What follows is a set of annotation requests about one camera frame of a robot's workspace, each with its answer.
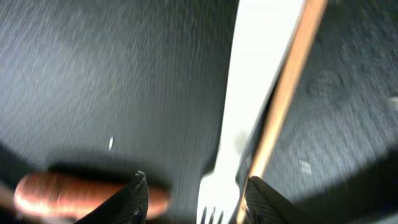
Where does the wooden chopstick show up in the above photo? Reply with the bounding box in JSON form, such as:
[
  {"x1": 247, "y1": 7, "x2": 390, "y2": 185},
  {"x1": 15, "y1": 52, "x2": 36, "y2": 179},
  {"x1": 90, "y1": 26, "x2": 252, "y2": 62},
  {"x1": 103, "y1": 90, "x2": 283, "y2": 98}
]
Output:
[{"x1": 234, "y1": 0, "x2": 329, "y2": 224}]

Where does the round black serving tray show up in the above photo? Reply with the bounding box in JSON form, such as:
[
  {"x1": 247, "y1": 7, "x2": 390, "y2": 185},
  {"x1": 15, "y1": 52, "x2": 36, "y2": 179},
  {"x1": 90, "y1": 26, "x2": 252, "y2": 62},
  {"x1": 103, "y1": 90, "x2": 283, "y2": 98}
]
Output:
[{"x1": 1, "y1": 1, "x2": 397, "y2": 223}]

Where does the orange carrot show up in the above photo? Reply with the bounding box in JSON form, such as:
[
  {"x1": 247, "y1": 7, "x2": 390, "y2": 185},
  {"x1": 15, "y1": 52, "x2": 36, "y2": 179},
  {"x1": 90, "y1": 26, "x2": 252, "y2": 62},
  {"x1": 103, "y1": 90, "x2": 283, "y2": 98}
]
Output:
[{"x1": 13, "y1": 172, "x2": 170, "y2": 221}]

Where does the white plastic fork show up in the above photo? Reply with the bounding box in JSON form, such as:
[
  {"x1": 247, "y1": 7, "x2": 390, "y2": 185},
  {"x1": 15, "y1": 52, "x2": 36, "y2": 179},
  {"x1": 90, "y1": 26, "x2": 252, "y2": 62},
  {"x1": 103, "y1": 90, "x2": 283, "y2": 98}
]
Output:
[{"x1": 197, "y1": 0, "x2": 305, "y2": 223}]

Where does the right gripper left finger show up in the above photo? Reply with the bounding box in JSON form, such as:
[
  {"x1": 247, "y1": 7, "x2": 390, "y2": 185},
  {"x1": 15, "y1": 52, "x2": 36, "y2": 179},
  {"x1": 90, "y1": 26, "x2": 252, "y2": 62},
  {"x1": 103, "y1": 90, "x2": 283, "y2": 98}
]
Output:
[{"x1": 75, "y1": 171, "x2": 149, "y2": 224}]

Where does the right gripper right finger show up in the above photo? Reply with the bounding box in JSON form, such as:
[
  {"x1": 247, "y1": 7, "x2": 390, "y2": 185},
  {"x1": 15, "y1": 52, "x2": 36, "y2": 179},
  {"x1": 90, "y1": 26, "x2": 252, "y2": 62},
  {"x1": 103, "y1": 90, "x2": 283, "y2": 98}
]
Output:
[{"x1": 244, "y1": 177, "x2": 314, "y2": 224}]

